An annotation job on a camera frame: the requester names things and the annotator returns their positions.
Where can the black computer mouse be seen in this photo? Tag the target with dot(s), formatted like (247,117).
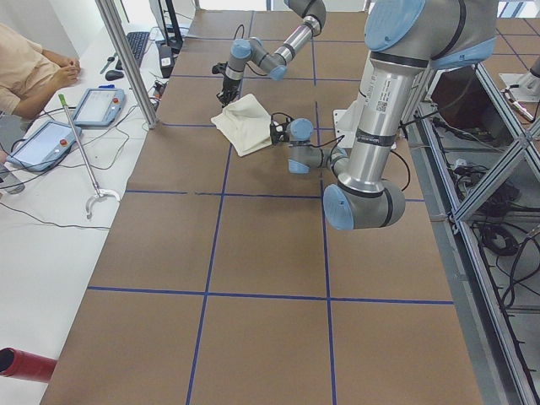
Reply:
(112,75)

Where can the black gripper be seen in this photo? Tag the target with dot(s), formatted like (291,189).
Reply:
(276,134)
(228,87)

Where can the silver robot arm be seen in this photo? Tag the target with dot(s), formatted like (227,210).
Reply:
(404,38)
(273,64)

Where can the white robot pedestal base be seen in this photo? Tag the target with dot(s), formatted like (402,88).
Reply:
(345,122)

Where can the black labelled box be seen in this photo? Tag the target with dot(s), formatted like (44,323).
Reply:
(166,60)

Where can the near teach pendant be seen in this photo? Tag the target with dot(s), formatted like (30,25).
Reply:
(45,148)

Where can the black keyboard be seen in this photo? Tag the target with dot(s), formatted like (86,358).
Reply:
(138,41)

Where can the green tipped grabber stick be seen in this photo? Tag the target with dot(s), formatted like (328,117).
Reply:
(100,193)

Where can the aluminium frame post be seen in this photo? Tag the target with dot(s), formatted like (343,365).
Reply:
(113,25)

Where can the teach pendant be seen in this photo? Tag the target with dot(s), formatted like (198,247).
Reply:
(99,107)
(45,148)

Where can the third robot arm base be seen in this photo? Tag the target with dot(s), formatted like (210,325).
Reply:
(522,87)

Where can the cream cat print t-shirt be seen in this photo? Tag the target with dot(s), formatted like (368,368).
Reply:
(246,124)

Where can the far teach pendant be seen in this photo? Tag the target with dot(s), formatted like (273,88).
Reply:
(99,107)

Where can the red fire extinguisher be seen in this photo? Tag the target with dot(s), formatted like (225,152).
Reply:
(26,366)

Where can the seated person beige shirt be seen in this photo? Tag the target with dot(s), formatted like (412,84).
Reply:
(31,74)

